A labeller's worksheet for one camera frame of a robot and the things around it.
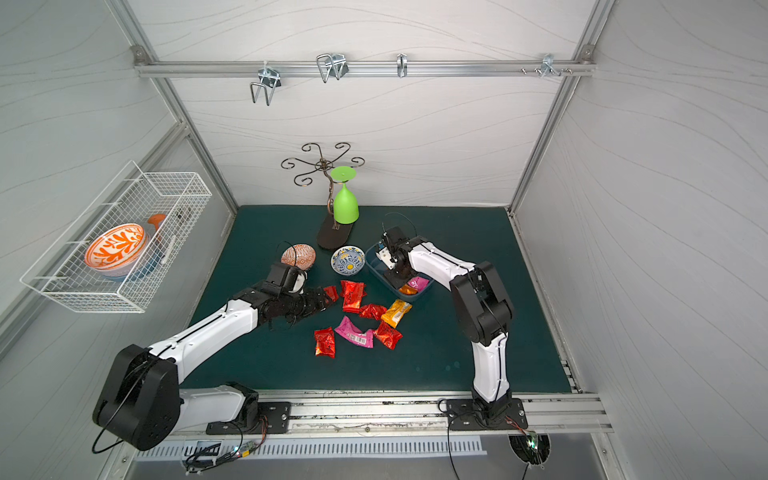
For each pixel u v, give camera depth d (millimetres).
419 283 957
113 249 637
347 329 857
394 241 767
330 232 1113
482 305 516
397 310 887
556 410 772
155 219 738
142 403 405
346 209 900
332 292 945
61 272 565
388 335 853
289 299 733
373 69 787
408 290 934
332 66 764
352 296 931
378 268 957
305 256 1048
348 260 1042
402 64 724
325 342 840
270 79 783
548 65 764
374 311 892
